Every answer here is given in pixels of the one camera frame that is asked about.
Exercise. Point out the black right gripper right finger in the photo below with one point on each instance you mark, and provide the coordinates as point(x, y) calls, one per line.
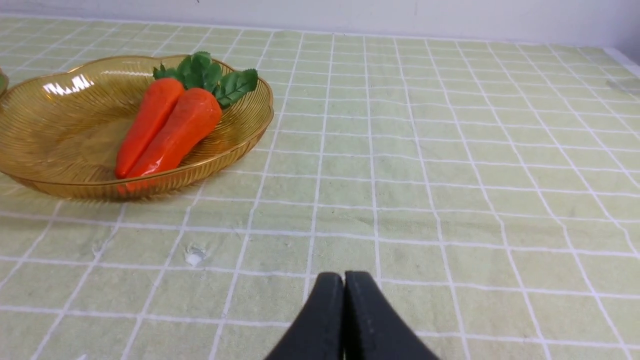
point(372, 329)

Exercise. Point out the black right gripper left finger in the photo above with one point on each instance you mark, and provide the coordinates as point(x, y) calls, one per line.
point(316, 332)

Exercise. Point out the orange carrot front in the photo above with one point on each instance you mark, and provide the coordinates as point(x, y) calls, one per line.
point(232, 87)

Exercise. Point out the orange carrot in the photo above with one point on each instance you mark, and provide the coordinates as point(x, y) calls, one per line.
point(178, 110)
point(232, 87)

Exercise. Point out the green checkered tablecloth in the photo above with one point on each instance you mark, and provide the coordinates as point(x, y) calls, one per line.
point(491, 188)

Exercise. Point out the amber ribbed plastic plate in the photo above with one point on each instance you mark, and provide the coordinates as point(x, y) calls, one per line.
point(60, 133)

